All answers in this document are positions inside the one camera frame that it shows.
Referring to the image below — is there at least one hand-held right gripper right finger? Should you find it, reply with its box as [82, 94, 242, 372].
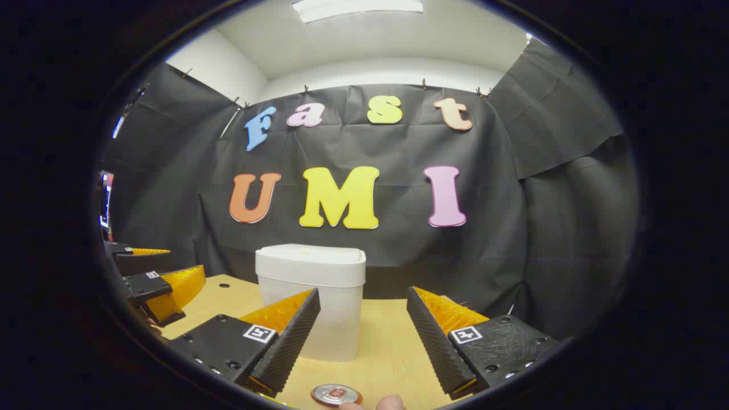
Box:
[406, 286, 563, 401]

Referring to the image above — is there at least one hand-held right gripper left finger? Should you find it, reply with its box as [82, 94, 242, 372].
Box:
[167, 287, 321, 399]

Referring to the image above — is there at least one computer monitor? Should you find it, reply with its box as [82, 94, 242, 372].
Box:
[100, 171, 114, 228]

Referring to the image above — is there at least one wooden desktop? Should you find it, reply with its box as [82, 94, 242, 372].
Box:
[159, 274, 496, 410]

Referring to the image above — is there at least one white desktop garbage bin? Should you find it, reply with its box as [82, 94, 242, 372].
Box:
[255, 244, 367, 363]

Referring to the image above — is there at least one red pop can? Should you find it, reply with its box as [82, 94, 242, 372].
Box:
[310, 384, 363, 408]

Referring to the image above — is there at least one black backdrop cloth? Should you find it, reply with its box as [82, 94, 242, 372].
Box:
[100, 37, 641, 342]

